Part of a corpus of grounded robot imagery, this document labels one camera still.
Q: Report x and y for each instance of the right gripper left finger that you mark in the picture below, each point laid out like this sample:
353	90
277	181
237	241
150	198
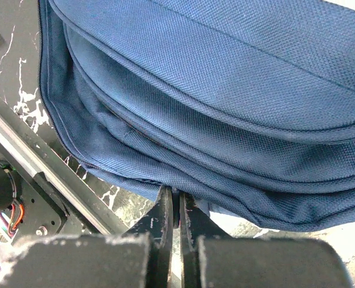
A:
140	257

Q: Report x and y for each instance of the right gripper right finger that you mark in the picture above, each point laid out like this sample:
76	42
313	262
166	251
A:
213	258

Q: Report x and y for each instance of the navy blue student backpack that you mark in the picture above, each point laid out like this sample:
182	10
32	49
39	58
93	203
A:
246	105

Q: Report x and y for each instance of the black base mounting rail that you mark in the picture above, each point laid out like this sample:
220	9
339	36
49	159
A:
39	194

